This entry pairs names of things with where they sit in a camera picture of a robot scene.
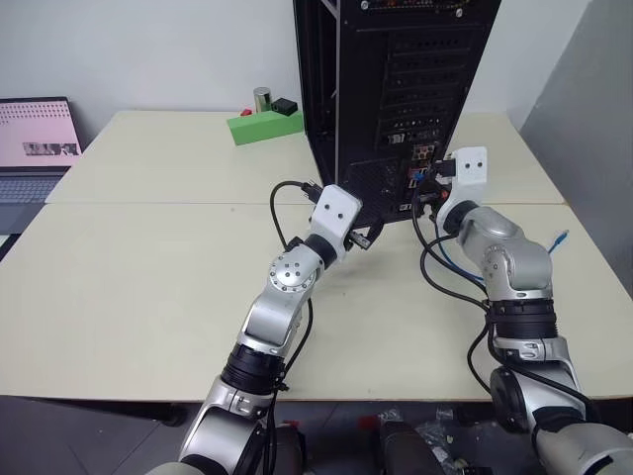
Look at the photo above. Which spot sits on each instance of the black computer tower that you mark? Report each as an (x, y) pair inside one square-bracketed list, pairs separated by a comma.
[(366, 99)]

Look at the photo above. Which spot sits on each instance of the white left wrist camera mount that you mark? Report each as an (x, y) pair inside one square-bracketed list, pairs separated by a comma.
[(336, 205)]

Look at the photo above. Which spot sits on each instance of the dark rounded brown shape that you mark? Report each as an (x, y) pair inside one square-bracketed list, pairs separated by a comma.
[(405, 447)]

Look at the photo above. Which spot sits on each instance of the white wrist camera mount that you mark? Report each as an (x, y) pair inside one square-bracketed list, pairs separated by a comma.
[(472, 165), (336, 205)]

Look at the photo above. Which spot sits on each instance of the small red object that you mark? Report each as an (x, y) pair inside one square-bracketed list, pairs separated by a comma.
[(245, 112)]

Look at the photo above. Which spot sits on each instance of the green rectangular box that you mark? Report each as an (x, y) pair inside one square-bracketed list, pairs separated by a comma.
[(264, 127)]

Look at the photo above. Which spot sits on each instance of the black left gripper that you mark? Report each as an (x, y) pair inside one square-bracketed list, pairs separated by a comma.
[(358, 240)]

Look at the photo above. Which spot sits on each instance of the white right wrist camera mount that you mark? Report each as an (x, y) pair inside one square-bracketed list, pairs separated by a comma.
[(472, 165)]

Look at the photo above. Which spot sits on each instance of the open grey laptop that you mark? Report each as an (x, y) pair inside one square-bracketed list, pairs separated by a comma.
[(34, 133)]

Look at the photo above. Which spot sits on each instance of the black table caster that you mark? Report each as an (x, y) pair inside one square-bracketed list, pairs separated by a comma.
[(174, 414)]

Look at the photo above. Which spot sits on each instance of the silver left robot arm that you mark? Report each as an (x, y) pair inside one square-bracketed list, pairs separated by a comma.
[(277, 316)]

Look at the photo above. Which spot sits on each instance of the silver metal can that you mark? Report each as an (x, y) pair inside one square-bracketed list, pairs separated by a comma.
[(263, 99)]

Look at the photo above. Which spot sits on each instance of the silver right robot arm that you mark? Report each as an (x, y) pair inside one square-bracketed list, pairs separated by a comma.
[(514, 257)]

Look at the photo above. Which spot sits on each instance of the small black box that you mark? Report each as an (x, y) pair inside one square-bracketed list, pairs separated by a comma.
[(284, 106)]

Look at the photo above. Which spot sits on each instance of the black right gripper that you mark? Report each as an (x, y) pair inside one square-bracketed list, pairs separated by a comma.
[(441, 184)]

